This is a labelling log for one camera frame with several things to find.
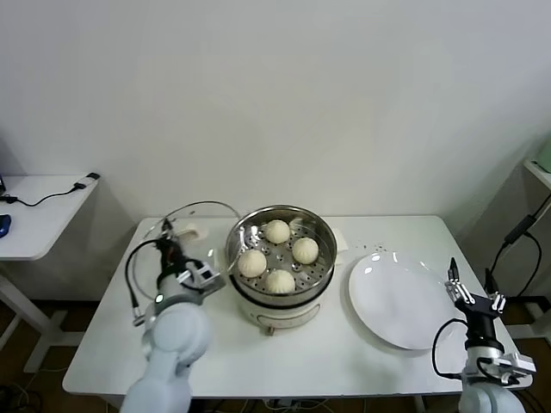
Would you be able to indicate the white table leg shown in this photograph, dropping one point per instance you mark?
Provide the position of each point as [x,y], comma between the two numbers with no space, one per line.
[421,403]

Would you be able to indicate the white round plate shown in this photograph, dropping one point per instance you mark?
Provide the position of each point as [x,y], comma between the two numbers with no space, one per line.
[400,301]

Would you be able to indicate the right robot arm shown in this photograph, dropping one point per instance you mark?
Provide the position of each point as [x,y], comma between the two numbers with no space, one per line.
[490,396]

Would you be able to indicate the white side table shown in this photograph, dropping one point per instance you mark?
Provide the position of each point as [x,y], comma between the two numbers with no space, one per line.
[43,223]

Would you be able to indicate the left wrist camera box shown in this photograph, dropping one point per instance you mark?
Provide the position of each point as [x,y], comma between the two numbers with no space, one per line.
[206,275]

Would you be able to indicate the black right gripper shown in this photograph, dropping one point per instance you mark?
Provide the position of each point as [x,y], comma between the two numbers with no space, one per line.
[481,320]

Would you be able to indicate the round glass pot lid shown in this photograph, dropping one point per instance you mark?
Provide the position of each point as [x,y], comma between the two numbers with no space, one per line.
[193,234]

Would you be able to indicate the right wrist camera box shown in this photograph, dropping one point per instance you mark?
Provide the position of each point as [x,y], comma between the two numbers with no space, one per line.
[518,365]

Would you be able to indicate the white steamed baozi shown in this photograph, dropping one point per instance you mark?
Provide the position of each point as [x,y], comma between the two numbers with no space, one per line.
[252,263]
[276,231]
[305,250]
[280,281]

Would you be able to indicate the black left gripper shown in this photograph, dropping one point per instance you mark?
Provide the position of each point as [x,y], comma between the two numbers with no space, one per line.
[172,258]

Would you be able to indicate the stainless steel steamer basket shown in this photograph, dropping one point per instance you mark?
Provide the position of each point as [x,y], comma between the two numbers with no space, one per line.
[314,241]

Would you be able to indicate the blue computer mouse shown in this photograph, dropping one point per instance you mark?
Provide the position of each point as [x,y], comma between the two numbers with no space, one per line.
[4,224]

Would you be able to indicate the dark device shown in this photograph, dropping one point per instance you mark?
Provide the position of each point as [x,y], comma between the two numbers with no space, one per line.
[2,184]

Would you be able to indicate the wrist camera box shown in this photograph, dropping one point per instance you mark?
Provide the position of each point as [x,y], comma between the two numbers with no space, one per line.
[518,365]
[206,275]

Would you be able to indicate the cream electric cooker base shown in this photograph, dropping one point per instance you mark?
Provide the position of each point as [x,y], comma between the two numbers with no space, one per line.
[280,316]

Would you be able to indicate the white shelf board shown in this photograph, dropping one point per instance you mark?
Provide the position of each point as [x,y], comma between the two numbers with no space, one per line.
[540,176]

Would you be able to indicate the white power strip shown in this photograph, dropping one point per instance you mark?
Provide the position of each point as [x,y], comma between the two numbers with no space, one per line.
[284,404]

